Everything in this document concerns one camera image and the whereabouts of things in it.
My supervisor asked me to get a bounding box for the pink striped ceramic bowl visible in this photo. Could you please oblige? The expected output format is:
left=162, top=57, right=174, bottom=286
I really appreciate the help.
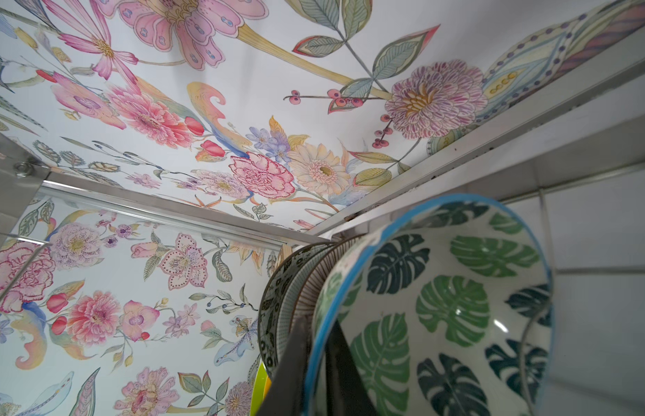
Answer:
left=282, top=235, right=362, bottom=334

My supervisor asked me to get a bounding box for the orange yellow plastic bowl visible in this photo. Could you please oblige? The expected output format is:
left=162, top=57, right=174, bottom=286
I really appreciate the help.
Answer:
left=263, top=377, right=272, bottom=398

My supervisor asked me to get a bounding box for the two-tier steel dish rack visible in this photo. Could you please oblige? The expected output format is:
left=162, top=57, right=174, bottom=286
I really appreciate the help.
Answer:
left=0, top=23, right=645, bottom=416

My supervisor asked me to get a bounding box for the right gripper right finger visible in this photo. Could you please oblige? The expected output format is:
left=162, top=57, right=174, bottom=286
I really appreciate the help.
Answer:
left=325, top=322, right=377, bottom=416

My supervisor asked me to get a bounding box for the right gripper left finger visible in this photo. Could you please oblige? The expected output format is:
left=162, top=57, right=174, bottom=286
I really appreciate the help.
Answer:
left=257, top=317, right=310, bottom=416

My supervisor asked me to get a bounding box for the pale green ceramic bowl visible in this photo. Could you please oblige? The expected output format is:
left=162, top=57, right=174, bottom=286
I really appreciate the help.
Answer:
left=276, top=243, right=335, bottom=361

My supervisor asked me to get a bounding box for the green leaf pattern bowl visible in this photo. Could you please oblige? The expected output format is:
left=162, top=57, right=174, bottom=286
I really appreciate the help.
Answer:
left=303, top=194, right=552, bottom=415

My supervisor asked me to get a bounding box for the lime green plastic bowl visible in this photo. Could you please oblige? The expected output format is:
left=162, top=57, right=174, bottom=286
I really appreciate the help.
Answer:
left=249, top=362, right=270, bottom=416

